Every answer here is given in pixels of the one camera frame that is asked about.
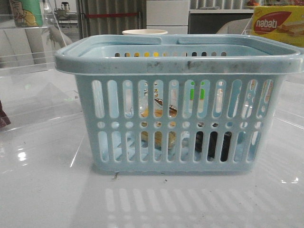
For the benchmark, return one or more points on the packaged bread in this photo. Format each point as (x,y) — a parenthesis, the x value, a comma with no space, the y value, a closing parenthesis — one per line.
(158,111)

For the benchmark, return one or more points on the black tissue pack with barcode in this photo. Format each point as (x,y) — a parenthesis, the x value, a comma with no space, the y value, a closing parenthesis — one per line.
(212,145)

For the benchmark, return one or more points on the light blue plastic basket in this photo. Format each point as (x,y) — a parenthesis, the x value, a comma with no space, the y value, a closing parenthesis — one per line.
(221,83)

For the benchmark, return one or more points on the white paper cup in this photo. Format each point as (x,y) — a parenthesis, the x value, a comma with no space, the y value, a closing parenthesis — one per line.
(145,32)

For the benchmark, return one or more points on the white drawer cabinet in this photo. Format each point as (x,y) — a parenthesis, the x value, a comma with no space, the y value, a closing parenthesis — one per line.
(169,15)

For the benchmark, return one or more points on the clear acrylic tray left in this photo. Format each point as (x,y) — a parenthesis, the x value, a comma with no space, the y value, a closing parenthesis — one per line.
(31,89)

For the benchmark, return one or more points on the clear acrylic tray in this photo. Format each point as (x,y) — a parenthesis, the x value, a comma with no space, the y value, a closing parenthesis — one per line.
(290,107)
(31,89)

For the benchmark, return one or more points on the clear acrylic tray right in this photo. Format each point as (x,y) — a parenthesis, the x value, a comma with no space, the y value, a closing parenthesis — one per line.
(290,107)

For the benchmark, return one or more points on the dark red snack packet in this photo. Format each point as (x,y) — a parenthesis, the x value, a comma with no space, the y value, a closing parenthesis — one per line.
(4,120)

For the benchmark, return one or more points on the green yellow cartoon package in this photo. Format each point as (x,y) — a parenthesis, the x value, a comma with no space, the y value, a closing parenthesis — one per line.
(26,13)

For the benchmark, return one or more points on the yellow nabati wafer box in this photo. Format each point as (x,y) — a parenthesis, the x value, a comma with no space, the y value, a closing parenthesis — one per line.
(281,23)

